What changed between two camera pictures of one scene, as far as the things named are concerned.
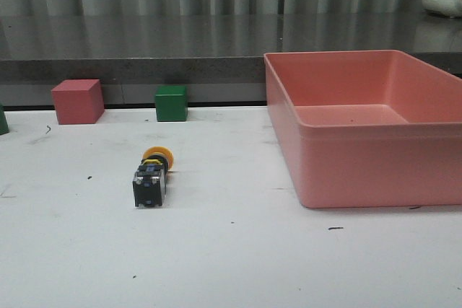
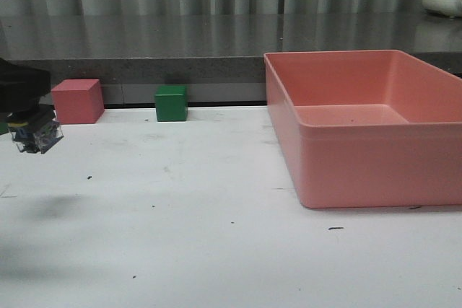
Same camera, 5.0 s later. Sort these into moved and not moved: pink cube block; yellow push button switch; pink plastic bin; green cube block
Moved: yellow push button switch
Not moved: pink plastic bin; pink cube block; green cube block
